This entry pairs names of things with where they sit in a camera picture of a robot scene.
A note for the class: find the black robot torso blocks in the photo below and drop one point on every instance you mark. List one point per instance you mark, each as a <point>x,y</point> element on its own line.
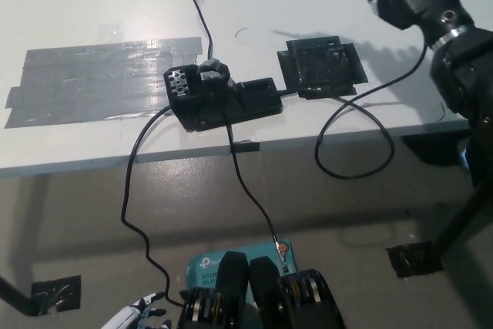
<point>265,298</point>

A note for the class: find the grey duct tape patch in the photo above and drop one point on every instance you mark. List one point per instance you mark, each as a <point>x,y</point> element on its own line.
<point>92,80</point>

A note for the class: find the small black tape strip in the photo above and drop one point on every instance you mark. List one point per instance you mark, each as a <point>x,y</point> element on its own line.
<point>245,146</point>

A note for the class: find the black table leg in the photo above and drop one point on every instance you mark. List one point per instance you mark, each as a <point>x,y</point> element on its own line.
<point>458,225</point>
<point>13,295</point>

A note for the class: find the black soldering iron stand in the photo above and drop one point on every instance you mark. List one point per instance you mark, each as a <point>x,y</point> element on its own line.
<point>250,99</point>

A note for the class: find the black square taped tray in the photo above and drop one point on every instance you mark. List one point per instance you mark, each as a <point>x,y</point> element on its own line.
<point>319,69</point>

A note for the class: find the teal tp-link router box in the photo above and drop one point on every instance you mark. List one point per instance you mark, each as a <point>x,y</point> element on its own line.
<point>204,265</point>

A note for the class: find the black floor tape patch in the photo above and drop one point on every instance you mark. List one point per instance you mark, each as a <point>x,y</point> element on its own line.
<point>414,261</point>
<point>56,294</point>

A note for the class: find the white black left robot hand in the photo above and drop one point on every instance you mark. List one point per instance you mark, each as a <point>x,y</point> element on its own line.
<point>131,313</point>

